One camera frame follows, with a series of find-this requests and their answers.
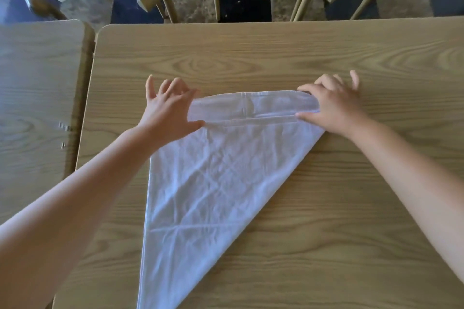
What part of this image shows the person's left hand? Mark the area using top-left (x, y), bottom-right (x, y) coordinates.
top-left (136, 75), bottom-right (206, 156)

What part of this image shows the person's right hand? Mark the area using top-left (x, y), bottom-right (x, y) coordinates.
top-left (296, 69), bottom-right (375, 141)

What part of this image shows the white cloth napkin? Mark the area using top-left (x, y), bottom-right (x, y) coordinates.
top-left (136, 91), bottom-right (327, 309)

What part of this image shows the person's right forearm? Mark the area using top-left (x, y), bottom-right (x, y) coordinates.
top-left (347, 119), bottom-right (464, 285)

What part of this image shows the person's left forearm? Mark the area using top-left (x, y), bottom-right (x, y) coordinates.
top-left (0, 126), bottom-right (160, 309)

